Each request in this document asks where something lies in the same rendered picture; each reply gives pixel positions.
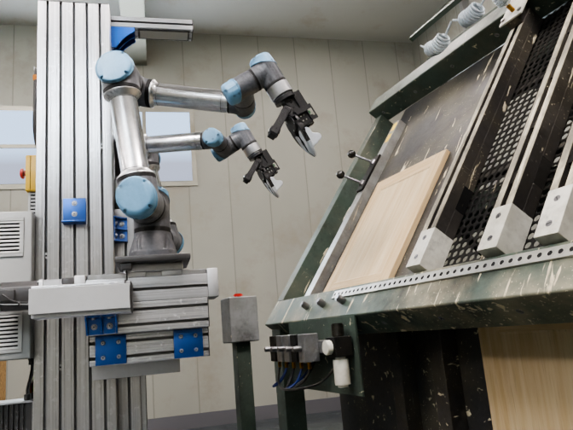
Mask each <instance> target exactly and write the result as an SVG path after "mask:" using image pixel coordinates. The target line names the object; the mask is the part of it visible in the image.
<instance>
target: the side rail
mask: <svg viewBox="0 0 573 430"><path fill-rule="evenodd" d="M392 126H393V124H392V123H391V122H390V121H389V120H388V119H387V118H386V117H384V116H383V115H380V116H379V117H378V118H377V119H376V120H375V121H374V122H373V125H372V127H371V129H370V131H369V132H368V134H367V136H366V138H365V140H364V142H363V143H362V145H361V147H360V149H359V151H358V153H357V154H356V155H359V156H361V157H363V158H366V159H368V160H372V159H373V157H375V156H377V155H378V153H379V151H380V149H381V147H382V145H383V143H384V141H385V139H386V138H387V136H388V134H389V132H390V130H391V127H392ZM369 166H370V162H368V161H365V160H362V159H360V158H357V157H355V158H354V160H353V162H352V164H351V165H350V168H349V170H348V171H347V173H346V175H345V176H348V177H352V178H354V179H356V180H358V181H361V180H362V179H363V177H364V175H365V173H366V171H367V170H368V168H369ZM358 187H359V183H357V182H355V181H352V180H349V179H348V178H345V177H344V179H343V181H342V183H341V184H340V186H339V188H338V190H337V192H336V194H335V196H334V197H333V199H332V201H331V203H330V205H329V207H328V209H327V210H326V212H325V214H324V216H323V218H322V220H321V222H320V223H319V225H318V227H317V229H316V231H315V233H314V234H313V236H312V238H311V240H310V242H309V244H308V246H307V247H306V249H305V251H304V253H303V255H302V257H301V259H300V260H299V262H298V264H297V266H296V268H295V270H294V272H293V273H292V275H291V277H290V279H289V281H288V283H287V285H286V286H285V288H284V290H283V292H282V294H281V296H280V298H279V299H278V301H282V300H287V299H295V298H298V297H303V296H305V294H306V292H307V290H308V288H309V286H310V284H311V283H312V281H313V279H314V277H315V274H316V272H317V271H318V269H319V267H320V265H321V262H322V260H323V259H324V258H325V256H326V254H327V251H328V249H329V247H330V246H331V244H332V242H333V239H334V237H335V236H336V235H337V233H338V231H339V228H340V226H341V224H342V223H343V219H344V216H345V214H346V213H347V211H348V209H349V207H351V205H352V203H353V201H354V199H355V198H356V195H357V192H356V191H357V189H358Z"/></svg>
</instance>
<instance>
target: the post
mask: <svg viewBox="0 0 573 430"><path fill-rule="evenodd" d="M232 349H233V363H234V389H235V404H236V418H237V430H256V418H255V405H254V393H253V380H252V356H251V343H250V341H248V342H239V343H232Z"/></svg>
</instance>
